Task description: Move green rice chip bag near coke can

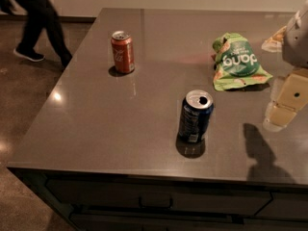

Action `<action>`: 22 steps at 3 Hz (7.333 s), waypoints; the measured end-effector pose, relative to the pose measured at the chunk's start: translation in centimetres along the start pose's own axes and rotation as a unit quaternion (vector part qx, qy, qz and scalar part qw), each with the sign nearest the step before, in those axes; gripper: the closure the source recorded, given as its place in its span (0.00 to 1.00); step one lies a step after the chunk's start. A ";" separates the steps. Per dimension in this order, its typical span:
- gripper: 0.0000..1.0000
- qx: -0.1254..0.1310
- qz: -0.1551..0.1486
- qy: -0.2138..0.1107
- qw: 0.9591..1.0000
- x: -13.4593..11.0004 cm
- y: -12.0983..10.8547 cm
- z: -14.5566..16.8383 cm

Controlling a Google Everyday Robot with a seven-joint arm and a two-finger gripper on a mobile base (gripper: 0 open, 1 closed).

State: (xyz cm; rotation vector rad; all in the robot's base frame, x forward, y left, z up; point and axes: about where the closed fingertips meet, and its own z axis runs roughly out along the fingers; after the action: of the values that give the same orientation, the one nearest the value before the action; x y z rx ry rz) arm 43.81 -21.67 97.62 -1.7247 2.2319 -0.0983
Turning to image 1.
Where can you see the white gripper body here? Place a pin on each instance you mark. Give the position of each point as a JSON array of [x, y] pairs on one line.
[[296, 41]]

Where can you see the blue pepsi can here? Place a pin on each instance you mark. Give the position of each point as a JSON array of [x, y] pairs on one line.
[[197, 107]]

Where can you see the dark cabinet drawers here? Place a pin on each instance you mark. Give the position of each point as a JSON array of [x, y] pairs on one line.
[[110, 202]]

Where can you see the person in black clothes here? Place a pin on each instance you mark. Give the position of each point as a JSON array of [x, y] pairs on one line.
[[41, 15]]

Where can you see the green rice chip bag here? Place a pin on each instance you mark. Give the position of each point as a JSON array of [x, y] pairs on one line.
[[236, 64]]

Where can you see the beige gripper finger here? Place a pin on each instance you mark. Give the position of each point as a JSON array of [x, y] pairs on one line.
[[274, 43], [288, 96]]

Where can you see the red coke can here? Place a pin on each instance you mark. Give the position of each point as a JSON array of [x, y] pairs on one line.
[[122, 46]]

